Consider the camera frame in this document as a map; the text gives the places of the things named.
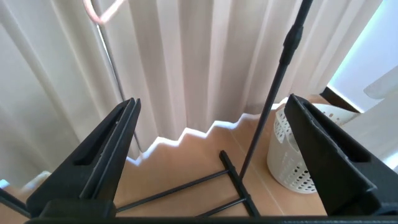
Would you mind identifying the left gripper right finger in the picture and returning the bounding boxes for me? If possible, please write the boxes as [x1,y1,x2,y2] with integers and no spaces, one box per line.
[284,93,398,217]

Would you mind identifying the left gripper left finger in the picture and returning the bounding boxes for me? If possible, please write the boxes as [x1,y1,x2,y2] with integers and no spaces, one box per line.
[26,98,142,218]

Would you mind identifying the pink clothes hanger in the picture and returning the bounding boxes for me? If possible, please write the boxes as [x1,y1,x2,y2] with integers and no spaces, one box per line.
[83,0,125,26]

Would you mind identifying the white laundry basket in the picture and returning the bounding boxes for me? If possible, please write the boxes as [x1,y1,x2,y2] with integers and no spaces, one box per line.
[266,98,361,194]

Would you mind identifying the black clothes rack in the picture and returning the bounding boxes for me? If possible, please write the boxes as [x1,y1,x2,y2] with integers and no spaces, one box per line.
[0,0,315,218]

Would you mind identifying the beige curtain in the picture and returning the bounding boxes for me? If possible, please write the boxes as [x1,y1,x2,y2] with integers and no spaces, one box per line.
[0,0,383,187]

